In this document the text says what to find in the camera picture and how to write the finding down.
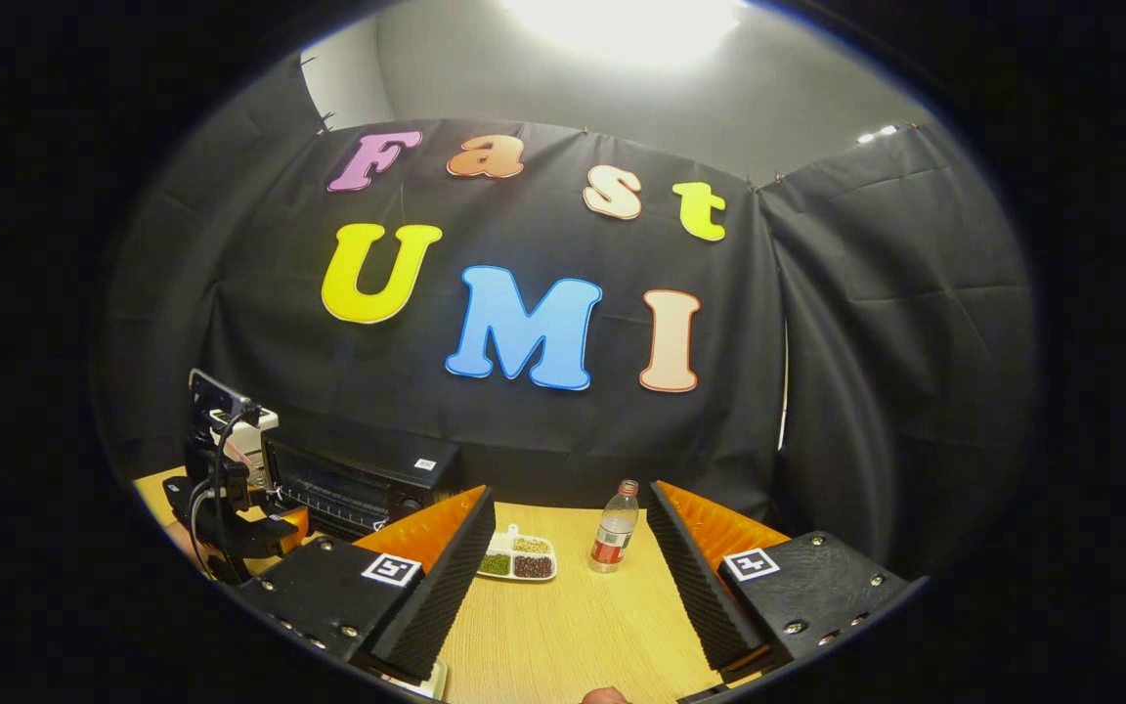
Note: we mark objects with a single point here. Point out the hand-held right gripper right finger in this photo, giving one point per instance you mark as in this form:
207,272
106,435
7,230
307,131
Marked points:
695,587

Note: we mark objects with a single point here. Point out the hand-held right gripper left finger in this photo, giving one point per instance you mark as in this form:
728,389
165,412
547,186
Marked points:
446,596

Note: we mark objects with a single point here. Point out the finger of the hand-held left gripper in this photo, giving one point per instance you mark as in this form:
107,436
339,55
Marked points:
291,533

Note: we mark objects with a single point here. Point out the cream square plate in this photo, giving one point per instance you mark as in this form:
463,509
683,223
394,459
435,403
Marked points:
438,680

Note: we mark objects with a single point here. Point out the black electric oven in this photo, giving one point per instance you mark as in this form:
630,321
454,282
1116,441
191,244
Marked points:
358,469

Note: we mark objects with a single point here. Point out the white divided dish with beans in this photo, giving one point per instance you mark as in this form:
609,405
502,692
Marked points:
519,562

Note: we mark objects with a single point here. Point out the clear bottle with red label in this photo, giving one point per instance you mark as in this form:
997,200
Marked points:
614,538

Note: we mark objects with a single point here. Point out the small ceiling spotlights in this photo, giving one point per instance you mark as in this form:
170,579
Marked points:
878,134

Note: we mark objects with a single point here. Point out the large ceiling light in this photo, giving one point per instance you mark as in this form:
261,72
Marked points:
622,24

